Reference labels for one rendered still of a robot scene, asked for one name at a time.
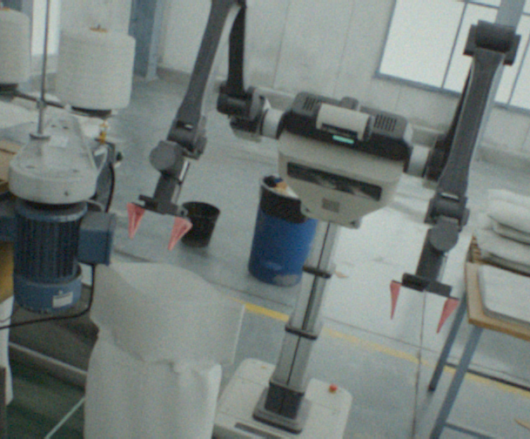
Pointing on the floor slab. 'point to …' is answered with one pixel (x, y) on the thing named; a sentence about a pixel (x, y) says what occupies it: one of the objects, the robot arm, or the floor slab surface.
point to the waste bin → (279, 235)
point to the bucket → (200, 223)
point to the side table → (472, 296)
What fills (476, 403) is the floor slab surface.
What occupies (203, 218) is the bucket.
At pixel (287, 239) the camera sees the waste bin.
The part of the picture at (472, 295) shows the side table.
